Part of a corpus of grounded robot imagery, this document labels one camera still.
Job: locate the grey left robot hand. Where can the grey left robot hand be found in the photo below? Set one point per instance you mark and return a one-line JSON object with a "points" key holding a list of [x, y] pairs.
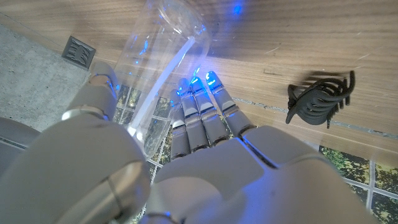
{"points": [[217, 180]]}

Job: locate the black hair claw clip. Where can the black hair claw clip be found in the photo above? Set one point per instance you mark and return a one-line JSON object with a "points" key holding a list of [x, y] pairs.
{"points": [[317, 105]]}

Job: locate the grey cube speaker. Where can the grey cube speaker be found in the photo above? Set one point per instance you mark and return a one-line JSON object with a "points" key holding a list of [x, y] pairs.
{"points": [[78, 53]]}

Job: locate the clear plastic spray bottle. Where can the clear plastic spray bottle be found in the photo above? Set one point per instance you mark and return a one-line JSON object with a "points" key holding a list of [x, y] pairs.
{"points": [[155, 40]]}

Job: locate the printed window backdrop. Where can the printed window backdrop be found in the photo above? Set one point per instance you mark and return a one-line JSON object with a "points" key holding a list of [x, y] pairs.
{"points": [[382, 174]]}

